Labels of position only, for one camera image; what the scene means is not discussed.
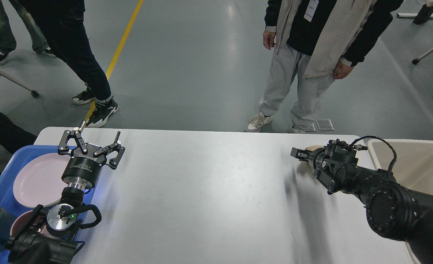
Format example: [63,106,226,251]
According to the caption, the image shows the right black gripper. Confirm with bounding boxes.
[290,147,329,176]

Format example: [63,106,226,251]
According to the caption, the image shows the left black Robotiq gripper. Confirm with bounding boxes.
[58,121,126,190]

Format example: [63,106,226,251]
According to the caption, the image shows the brown paper ball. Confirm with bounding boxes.
[305,145,325,169]

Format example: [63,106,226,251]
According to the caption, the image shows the pink plate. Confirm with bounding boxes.
[12,153,70,208]

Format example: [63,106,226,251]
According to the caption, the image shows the pink HOME mug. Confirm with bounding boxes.
[10,210,49,236]

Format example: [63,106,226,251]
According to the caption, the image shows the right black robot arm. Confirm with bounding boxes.
[290,137,433,264]

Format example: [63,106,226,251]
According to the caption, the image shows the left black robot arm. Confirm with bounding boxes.
[5,121,125,264]

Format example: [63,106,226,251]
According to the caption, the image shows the left metal floor plate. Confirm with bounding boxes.
[304,122,316,132]

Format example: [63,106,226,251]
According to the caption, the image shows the metal floor plate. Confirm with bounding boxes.
[316,119,335,132]
[304,122,316,132]

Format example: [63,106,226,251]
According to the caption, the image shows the right metal floor plate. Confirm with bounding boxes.
[316,119,335,132]

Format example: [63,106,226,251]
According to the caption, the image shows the seated person black pants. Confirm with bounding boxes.
[0,112,37,154]

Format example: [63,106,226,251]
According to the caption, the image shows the blue plastic tray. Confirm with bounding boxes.
[0,145,94,264]

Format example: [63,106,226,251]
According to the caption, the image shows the person grey sweatpants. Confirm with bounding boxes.
[245,0,403,133]

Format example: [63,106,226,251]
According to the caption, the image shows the beige plastic bin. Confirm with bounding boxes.
[367,139,433,264]

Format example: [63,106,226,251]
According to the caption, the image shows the person dark jeans black sneakers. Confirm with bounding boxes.
[20,0,118,128]

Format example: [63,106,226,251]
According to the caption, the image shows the person black hoodie faded jeans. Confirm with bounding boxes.
[0,0,55,64]

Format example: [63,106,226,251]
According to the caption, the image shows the tripod stand leg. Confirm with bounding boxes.
[396,0,433,65]

